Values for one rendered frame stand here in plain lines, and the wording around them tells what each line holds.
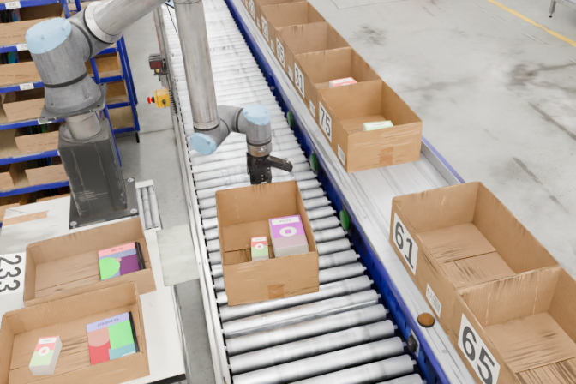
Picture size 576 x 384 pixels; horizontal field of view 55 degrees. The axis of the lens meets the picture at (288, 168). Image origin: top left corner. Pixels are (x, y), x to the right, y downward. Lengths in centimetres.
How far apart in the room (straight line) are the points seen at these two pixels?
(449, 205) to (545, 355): 52
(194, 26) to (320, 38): 152
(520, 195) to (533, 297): 208
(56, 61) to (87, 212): 60
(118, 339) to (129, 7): 103
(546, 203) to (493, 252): 183
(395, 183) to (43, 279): 125
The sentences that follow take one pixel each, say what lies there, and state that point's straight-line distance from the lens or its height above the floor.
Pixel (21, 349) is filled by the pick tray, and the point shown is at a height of 76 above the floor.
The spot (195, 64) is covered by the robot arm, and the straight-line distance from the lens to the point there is 173.
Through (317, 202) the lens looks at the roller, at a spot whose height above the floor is 74.
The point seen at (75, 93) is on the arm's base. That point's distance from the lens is 203.
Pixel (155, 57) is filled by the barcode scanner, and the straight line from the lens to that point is 270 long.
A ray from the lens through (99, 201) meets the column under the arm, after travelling 223.
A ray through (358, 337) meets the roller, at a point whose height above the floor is 74.
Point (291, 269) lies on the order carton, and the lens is 172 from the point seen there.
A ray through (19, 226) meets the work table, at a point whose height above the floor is 75.
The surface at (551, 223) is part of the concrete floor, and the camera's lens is 347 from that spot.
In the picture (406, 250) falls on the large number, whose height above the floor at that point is 95.
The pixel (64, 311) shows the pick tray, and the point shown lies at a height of 80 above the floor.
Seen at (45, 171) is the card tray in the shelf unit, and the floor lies 41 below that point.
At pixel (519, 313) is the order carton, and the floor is 91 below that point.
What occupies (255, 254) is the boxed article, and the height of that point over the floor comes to 80.
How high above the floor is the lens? 206
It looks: 33 degrees down
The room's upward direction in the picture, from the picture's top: 3 degrees counter-clockwise
